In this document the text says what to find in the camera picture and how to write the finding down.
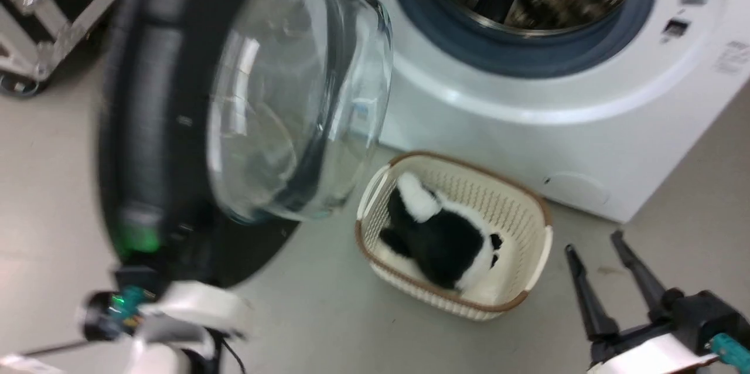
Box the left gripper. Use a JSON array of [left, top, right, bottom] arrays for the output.
[[78, 210, 254, 358]]

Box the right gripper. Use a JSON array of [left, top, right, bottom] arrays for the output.
[[565, 230, 750, 374]]

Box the black washing machine door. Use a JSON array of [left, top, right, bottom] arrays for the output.
[[97, 0, 394, 290]]

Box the white front-load washing machine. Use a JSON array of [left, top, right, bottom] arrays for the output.
[[369, 0, 750, 224]]

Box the grey rubber door gasket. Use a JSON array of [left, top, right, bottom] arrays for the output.
[[385, 0, 659, 79]]

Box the cream plastic laundry basket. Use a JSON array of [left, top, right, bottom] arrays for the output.
[[354, 151, 554, 322]]

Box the black white panda plush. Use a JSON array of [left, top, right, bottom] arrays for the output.
[[379, 172, 505, 293]]

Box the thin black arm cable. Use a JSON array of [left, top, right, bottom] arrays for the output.
[[218, 336, 248, 374]]

